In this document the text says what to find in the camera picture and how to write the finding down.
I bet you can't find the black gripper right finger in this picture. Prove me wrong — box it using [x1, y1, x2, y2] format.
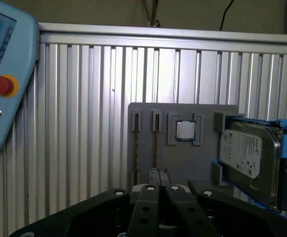
[159, 168, 287, 237]

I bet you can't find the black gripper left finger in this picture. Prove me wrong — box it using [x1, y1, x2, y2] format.
[9, 168, 161, 237]

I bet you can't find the grey parts rack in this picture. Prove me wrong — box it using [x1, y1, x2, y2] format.
[128, 102, 240, 198]

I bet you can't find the silver CPU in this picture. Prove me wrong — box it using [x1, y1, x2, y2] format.
[175, 120, 197, 142]

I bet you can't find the hard disk in blue carrier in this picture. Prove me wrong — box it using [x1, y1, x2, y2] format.
[211, 114, 287, 220]

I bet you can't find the pale blue teach pendant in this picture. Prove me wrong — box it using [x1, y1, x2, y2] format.
[0, 0, 41, 166]

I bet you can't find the thin black wall cable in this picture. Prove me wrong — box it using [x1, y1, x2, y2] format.
[219, 0, 235, 31]

